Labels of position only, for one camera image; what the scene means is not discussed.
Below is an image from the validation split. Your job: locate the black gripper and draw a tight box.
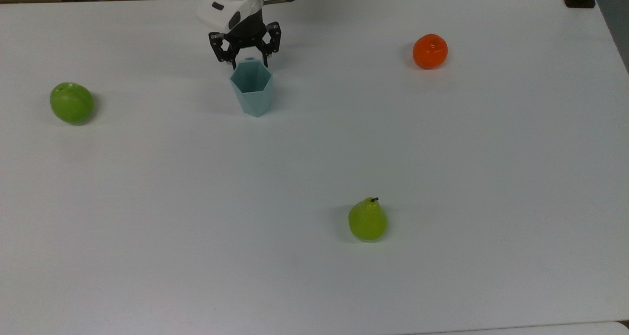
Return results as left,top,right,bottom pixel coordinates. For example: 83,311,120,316
208,8,282,68

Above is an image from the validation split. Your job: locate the light blue faceted mug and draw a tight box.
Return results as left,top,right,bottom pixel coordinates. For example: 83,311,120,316
229,57,274,118

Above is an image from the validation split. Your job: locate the orange toy fruit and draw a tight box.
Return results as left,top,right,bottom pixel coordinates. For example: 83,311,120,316
412,33,449,70

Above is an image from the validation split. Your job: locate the green toy apple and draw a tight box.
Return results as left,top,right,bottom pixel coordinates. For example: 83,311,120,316
50,82,95,125

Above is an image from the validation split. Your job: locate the yellow-green toy pear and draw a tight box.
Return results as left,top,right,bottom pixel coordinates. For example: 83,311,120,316
348,196,388,243

